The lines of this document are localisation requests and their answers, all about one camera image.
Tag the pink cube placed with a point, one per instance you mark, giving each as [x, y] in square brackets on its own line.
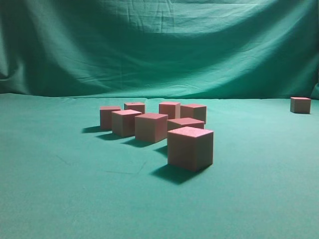
[151, 127]
[171, 109]

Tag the pink cube with pen marks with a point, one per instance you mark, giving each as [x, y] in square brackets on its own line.
[137, 106]

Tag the pink cube column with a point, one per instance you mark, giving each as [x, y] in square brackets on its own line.
[106, 116]
[182, 122]
[300, 105]
[123, 122]
[190, 148]

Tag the green cloth backdrop and cover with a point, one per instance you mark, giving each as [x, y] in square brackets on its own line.
[62, 177]

